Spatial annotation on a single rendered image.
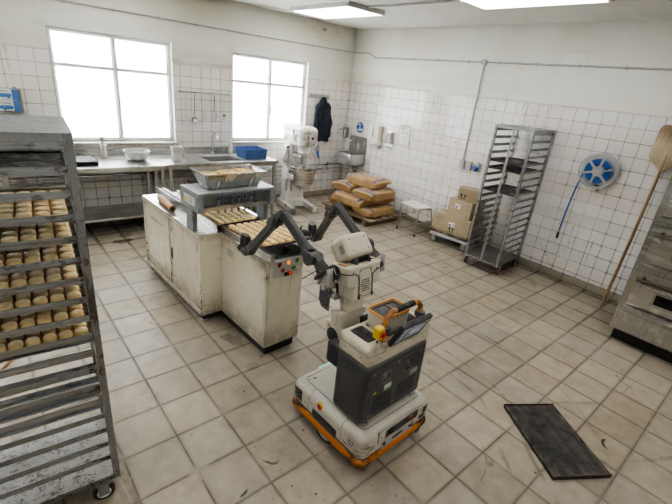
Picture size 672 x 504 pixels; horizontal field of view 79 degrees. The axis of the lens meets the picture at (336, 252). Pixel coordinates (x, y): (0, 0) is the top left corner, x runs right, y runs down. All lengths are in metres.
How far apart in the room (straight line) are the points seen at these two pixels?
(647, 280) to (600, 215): 1.33
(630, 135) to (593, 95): 0.62
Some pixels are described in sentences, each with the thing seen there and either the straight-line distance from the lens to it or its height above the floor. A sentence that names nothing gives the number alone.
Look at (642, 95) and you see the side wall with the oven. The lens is 5.71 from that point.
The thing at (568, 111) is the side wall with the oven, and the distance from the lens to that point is 5.92.
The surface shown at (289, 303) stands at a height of 0.43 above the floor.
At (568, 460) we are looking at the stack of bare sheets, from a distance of 3.27.
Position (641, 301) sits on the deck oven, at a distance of 4.79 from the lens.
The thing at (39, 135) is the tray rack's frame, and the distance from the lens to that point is 1.76.
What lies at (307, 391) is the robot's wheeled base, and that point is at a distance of 2.74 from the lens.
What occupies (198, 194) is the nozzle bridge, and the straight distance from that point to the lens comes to 3.34.
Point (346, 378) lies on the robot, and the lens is 2.41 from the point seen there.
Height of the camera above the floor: 2.08
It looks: 22 degrees down
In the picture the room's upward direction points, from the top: 6 degrees clockwise
